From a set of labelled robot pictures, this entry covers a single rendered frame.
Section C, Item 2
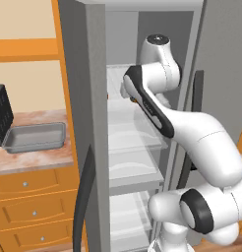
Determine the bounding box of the black straight fridge door handle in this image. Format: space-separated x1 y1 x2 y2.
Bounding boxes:
176 69 206 190

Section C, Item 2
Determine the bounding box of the grey fridge door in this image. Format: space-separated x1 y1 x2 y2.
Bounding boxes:
57 0 111 252
176 0 242 245

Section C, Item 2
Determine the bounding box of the grey fridge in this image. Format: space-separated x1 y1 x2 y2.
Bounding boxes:
85 0 206 252

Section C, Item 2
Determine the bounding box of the clear fridge drawer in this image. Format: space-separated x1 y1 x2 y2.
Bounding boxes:
109 190 154 252

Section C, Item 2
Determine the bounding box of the orange wooden shelf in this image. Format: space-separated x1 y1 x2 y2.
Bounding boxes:
0 37 61 64

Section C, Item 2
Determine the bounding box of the orange wooden side panel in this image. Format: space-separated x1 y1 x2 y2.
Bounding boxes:
50 0 89 252

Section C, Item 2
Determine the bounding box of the grey tupperware container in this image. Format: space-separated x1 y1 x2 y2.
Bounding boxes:
1 121 68 155

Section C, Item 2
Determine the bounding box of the black toaster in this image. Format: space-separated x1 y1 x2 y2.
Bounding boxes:
0 84 15 148

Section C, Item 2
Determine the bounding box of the black curved fridge door handle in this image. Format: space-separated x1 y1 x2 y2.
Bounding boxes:
72 144 96 252

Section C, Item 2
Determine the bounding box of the clear glass fridge shelf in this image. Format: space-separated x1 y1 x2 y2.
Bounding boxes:
108 147 165 190
107 97 170 155
106 63 138 101

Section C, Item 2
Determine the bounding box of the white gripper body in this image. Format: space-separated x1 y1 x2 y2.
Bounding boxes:
120 81 131 99

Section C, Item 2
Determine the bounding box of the orange wooden drawer front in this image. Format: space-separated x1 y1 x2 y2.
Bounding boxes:
0 219 82 252
0 189 80 232
0 165 79 201

